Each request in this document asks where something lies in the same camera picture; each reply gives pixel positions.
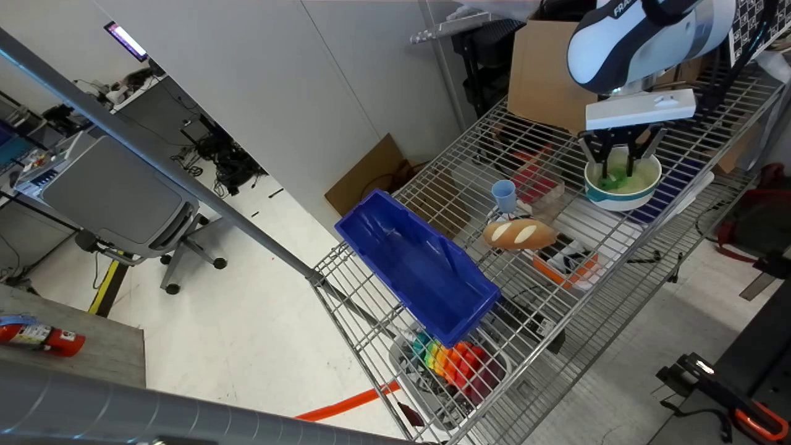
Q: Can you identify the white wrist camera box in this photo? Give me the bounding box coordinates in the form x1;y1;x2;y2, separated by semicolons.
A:
584;86;699;135

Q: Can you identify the white mesh basket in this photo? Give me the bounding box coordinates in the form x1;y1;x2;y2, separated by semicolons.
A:
726;0;791;70

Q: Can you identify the grey office chair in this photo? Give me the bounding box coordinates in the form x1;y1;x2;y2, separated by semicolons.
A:
35;135;229;297

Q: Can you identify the small green object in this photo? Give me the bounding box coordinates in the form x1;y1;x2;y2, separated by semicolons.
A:
599;166;632;192

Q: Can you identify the brown bread loaf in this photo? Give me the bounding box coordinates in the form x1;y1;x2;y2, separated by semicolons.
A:
479;215;561;255

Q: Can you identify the dark red black backpack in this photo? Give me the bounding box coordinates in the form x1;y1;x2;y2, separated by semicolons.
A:
715;159;791;279

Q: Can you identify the brown cardboard sheet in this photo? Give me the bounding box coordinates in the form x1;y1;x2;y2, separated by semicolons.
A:
410;164;496;242

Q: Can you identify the purple glowing light strip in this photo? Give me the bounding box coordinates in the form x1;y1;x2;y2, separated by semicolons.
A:
103;20;152;64

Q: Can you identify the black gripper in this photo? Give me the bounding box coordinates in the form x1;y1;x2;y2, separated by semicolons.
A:
579;121;665;189

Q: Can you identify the metal wire shelf cart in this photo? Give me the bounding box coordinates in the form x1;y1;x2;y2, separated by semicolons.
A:
0;27;791;445

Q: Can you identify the light blue cup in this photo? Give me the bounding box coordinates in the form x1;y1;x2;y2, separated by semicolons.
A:
490;179;520;215

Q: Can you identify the yellow black floor strip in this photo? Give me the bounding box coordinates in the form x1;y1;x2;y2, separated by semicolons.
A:
86;258;131;320

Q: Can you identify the red fire extinguisher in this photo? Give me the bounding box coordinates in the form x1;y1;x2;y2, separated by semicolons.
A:
0;316;90;360

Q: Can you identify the open flat cardboard box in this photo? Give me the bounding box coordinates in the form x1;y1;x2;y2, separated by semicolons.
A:
322;135;416;217

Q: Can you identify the white bowl teal rim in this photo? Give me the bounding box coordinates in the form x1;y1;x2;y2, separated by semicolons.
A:
582;151;665;215

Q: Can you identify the orange white box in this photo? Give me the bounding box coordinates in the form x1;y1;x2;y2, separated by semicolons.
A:
530;232;608;293

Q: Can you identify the orange black clamp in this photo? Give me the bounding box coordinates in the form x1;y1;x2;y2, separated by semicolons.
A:
655;351;791;445

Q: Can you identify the large brown cardboard box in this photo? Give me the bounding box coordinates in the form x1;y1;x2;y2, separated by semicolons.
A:
504;20;713;137

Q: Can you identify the red block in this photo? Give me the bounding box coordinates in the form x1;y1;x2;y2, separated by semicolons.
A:
513;169;564;208

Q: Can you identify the rainbow stacking ring toy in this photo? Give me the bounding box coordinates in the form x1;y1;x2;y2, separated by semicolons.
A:
409;331;504;405

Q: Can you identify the blue plastic bin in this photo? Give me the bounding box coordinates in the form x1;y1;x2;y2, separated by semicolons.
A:
333;192;504;349

